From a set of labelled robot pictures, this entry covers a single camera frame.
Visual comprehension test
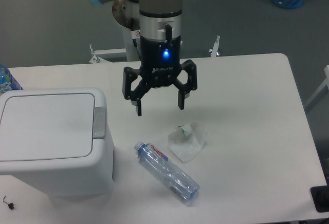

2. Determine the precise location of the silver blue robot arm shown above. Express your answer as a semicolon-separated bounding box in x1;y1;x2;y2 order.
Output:
90;0;197;116

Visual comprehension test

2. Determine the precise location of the white frame at right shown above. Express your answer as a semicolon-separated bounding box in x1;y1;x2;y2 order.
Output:
304;65;328;114

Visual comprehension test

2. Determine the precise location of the crumpled white paper tissue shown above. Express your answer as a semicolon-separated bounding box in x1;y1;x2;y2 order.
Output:
168;121;209;163

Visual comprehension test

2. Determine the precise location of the black clamp at table edge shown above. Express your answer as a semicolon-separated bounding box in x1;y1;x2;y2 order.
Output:
310;185;328;213

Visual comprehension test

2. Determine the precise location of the white push-lid trash can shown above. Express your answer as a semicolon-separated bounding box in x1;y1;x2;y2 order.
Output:
1;87;114;196

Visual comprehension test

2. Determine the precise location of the blue labelled bottle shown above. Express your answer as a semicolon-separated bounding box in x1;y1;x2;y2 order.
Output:
0;64;23;95

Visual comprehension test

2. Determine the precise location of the black cable on pedestal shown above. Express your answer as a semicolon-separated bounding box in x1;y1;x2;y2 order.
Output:
130;17;142;60

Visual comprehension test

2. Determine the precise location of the clear empty plastic bottle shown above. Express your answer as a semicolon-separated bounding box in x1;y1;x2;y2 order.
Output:
134;142;200;202

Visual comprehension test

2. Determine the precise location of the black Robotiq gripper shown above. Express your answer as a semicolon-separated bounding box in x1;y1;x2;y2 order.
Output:
121;35;198;117

